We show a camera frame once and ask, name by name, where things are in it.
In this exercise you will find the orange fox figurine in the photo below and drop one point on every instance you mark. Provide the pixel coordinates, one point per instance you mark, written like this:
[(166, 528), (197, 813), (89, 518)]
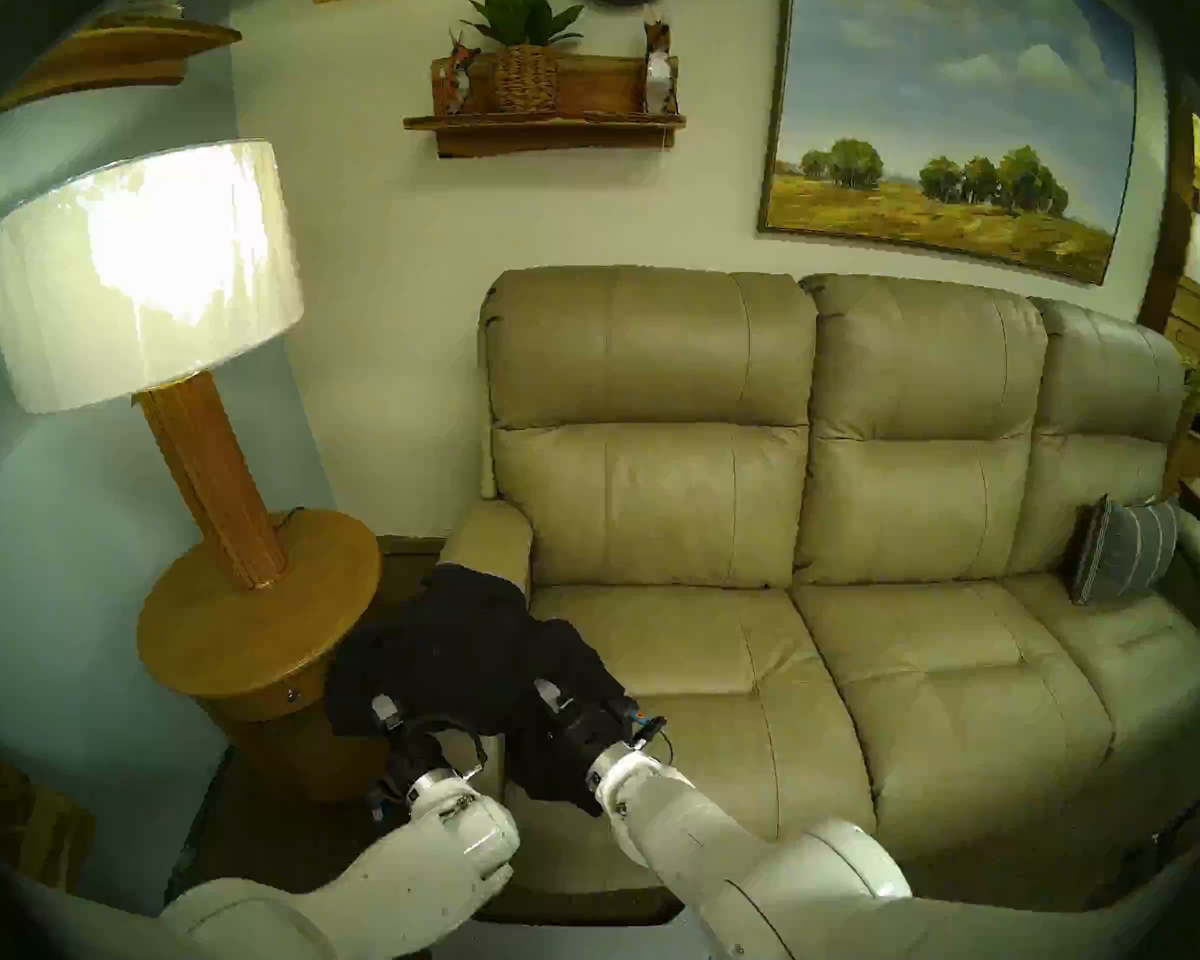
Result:
[(457, 78)]

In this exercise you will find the grey striped throw pillow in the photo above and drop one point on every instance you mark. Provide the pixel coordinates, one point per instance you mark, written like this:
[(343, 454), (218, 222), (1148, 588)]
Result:
[(1125, 548)]

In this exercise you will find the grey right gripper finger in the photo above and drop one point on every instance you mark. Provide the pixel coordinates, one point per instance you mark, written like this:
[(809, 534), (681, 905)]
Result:
[(551, 696)]

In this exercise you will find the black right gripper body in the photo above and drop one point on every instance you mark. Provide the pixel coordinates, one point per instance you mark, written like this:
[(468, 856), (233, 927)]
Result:
[(595, 728)]

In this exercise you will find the framed landscape painting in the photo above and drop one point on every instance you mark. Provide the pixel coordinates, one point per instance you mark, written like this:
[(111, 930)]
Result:
[(950, 118)]

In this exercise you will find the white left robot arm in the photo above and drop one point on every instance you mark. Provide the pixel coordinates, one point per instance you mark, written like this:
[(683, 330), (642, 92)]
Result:
[(410, 878)]

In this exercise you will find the stack of books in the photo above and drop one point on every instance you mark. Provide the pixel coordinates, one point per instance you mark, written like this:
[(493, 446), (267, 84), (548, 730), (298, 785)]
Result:
[(150, 8)]

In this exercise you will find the wooden corner shelf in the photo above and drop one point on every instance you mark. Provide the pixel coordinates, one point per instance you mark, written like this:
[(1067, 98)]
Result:
[(110, 53)]

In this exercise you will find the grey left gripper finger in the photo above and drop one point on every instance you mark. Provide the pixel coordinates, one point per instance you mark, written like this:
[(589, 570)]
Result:
[(387, 713)]

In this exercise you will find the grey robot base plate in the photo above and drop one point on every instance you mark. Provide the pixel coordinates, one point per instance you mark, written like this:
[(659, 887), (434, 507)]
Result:
[(580, 943)]

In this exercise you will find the black jacket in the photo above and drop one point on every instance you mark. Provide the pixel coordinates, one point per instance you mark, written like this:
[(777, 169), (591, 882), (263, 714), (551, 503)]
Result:
[(460, 648)]

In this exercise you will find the white and brown fox figurine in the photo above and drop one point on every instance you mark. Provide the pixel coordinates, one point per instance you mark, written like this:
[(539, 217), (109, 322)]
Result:
[(659, 68)]

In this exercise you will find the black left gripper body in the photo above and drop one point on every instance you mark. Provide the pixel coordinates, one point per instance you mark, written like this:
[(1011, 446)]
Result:
[(430, 748)]

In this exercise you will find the green plant in woven basket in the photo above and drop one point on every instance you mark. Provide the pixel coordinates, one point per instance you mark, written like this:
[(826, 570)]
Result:
[(523, 78)]

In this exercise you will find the wooden lamp with white shade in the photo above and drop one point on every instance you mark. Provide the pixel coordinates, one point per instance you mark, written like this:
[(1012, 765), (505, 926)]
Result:
[(140, 268)]

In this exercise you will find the beige leather sofa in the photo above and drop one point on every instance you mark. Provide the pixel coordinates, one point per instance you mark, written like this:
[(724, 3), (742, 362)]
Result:
[(890, 488)]

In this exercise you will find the wooden bookcase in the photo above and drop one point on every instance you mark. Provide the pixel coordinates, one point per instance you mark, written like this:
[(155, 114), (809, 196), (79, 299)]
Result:
[(1175, 238)]

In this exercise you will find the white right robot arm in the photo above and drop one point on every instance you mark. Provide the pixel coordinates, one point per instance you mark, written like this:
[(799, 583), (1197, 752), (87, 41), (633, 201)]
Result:
[(760, 868)]

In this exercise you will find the wooden wall shelf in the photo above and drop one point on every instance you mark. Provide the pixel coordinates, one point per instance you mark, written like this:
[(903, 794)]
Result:
[(600, 123)]

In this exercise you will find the round wooden side table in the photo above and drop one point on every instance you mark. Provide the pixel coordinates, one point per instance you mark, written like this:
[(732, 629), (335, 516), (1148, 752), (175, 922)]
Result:
[(250, 638)]

